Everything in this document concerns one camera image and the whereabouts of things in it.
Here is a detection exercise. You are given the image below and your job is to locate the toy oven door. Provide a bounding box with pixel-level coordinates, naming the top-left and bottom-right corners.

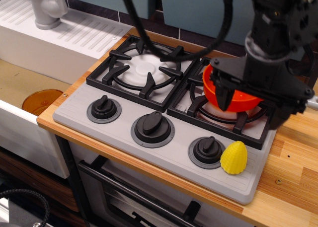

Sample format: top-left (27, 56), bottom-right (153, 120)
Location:
top-left (76, 155), bottom-right (251, 227)

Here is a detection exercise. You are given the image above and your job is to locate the grey toy stove top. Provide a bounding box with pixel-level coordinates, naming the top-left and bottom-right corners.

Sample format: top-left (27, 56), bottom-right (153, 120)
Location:
top-left (53, 81), bottom-right (275, 204)

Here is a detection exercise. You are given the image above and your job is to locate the black stove knob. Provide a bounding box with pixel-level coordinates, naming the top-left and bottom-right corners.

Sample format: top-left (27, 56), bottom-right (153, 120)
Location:
top-left (188, 136), bottom-right (226, 169)
top-left (131, 111), bottom-right (175, 149)
top-left (86, 95), bottom-right (122, 124)

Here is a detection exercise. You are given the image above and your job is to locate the yellow toy corn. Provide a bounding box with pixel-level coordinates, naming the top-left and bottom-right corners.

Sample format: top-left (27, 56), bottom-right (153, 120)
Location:
top-left (220, 141), bottom-right (248, 175)

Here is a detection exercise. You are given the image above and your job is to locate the black left burner grate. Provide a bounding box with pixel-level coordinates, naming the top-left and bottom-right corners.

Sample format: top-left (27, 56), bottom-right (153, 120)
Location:
top-left (86, 35), bottom-right (199, 112)

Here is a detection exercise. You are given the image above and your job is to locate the black middle stove knob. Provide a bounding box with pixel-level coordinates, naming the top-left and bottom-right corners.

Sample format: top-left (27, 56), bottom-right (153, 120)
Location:
top-left (131, 111), bottom-right (175, 149)

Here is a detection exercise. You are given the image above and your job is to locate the black left stove knob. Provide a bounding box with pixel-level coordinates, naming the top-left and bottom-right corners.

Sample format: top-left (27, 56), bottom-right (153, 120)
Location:
top-left (86, 95), bottom-right (122, 124)

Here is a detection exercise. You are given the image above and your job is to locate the grey toy faucet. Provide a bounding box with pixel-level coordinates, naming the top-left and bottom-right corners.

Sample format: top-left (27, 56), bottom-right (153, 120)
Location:
top-left (31, 0), bottom-right (68, 30)

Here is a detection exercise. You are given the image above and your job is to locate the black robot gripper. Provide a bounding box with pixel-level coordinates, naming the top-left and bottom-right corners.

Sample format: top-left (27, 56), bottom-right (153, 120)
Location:
top-left (210, 34), bottom-right (314, 130)

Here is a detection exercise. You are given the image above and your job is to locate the black braided cable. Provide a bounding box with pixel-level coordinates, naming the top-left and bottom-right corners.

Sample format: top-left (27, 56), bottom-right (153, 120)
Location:
top-left (119, 0), bottom-right (235, 63)
top-left (0, 188), bottom-right (51, 227)

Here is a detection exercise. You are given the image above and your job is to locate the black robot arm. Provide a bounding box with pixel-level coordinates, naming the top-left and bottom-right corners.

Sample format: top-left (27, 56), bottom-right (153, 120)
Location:
top-left (210, 0), bottom-right (318, 130)

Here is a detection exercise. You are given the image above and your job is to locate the orange pot with grey handle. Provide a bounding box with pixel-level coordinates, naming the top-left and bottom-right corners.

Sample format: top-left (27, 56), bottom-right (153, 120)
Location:
top-left (202, 62), bottom-right (318, 112)

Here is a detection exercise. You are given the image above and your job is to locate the black braided cable lower left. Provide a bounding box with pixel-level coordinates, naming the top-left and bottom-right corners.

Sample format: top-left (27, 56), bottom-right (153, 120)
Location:
top-left (0, 188), bottom-right (51, 227)

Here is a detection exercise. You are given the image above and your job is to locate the white toy sink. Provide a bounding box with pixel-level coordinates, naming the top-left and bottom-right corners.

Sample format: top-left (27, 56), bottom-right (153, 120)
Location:
top-left (0, 0), bottom-right (130, 179)

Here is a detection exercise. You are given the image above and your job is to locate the white right burner disc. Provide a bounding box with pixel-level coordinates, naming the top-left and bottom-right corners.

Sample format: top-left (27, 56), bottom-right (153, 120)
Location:
top-left (196, 98), bottom-right (267, 125)

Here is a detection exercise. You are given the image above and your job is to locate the orange plastic plate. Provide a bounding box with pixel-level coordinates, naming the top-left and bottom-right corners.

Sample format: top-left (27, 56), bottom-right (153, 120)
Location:
top-left (22, 89), bottom-right (63, 116)

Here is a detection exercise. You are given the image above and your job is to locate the white left burner disc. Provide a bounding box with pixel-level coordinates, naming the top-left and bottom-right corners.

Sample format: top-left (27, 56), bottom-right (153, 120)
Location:
top-left (114, 54), bottom-right (178, 89)

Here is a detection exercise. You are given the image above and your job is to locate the black right stove knob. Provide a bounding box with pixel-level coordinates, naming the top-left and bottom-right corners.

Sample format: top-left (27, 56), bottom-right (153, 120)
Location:
top-left (188, 136), bottom-right (226, 169)

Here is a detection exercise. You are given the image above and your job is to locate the white burner disc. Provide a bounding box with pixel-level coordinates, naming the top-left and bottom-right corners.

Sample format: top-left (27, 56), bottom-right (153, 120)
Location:
top-left (114, 54), bottom-right (178, 89)
top-left (196, 98), bottom-right (267, 125)

